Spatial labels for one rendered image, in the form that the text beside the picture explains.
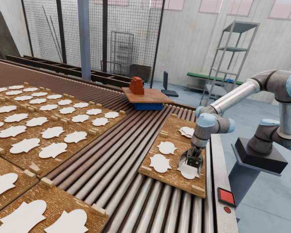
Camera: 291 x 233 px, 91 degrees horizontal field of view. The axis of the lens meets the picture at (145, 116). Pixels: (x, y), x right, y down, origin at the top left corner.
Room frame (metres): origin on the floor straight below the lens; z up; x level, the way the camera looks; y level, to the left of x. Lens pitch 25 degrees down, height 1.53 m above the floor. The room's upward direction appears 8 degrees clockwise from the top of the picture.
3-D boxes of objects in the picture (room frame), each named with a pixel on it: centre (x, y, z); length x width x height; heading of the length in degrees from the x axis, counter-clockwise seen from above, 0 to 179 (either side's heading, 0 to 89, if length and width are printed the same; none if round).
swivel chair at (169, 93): (4.05, -0.57, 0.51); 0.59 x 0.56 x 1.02; 76
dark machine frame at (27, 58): (2.73, 1.58, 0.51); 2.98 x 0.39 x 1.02; 72
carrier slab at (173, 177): (0.71, -0.23, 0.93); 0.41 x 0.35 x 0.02; 163
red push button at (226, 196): (0.49, -0.46, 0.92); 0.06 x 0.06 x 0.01; 72
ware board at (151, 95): (1.66, 0.03, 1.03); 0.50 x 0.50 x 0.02; 22
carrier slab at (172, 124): (1.11, -0.35, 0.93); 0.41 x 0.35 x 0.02; 162
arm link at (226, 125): (0.65, -0.37, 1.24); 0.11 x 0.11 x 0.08; 19
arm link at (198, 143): (0.60, -0.28, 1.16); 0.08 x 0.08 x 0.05
